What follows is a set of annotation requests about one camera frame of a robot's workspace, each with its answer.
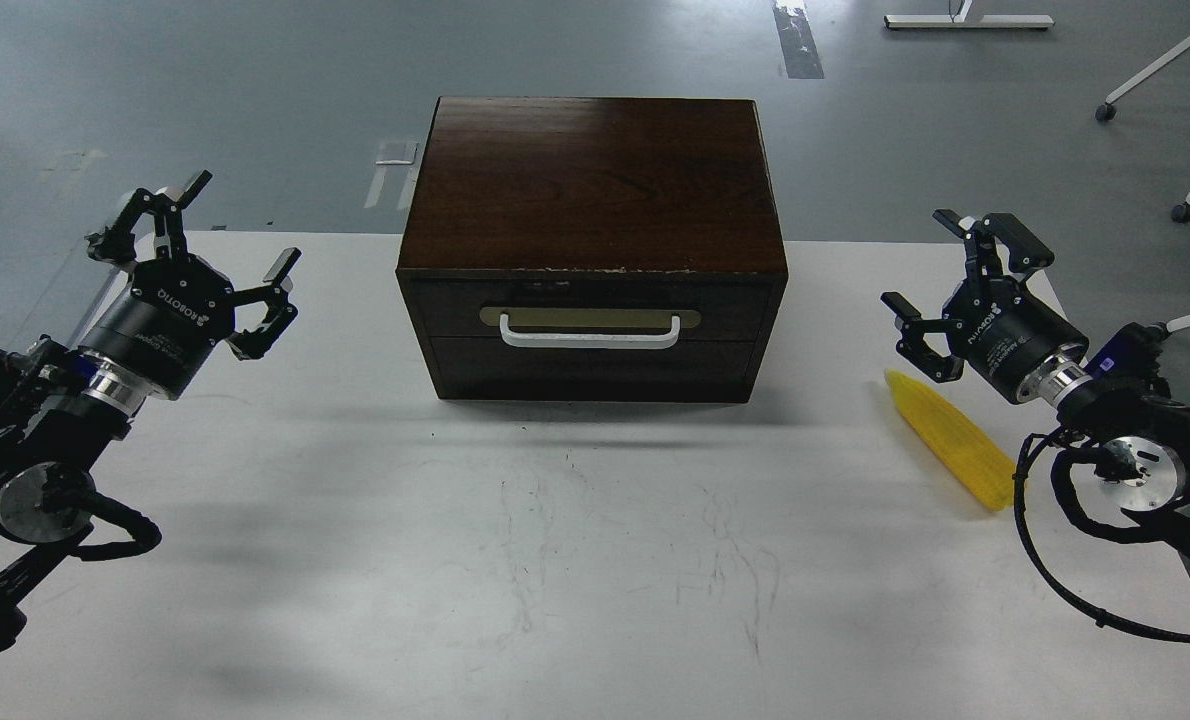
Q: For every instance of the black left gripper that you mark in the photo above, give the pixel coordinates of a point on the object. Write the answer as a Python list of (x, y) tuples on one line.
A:
[(160, 325)]

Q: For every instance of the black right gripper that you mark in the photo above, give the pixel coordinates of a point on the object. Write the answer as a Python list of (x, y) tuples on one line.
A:
[(998, 328)]

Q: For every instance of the yellow corn cob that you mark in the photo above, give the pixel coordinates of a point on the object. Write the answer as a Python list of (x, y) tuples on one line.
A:
[(971, 456)]

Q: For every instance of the wooden drawer with white handle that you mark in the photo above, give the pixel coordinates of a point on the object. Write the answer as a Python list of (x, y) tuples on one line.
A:
[(725, 312)]

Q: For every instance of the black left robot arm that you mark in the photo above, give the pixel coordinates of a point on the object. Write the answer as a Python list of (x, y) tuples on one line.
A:
[(62, 406)]

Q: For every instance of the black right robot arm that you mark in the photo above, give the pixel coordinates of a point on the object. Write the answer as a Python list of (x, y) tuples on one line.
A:
[(1122, 468)]

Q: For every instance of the dark wooden drawer cabinet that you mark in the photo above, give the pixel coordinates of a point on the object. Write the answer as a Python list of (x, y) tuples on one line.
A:
[(622, 188)]

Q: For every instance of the white table foot bar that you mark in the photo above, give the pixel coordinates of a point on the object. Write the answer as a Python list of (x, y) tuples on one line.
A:
[(966, 15)]

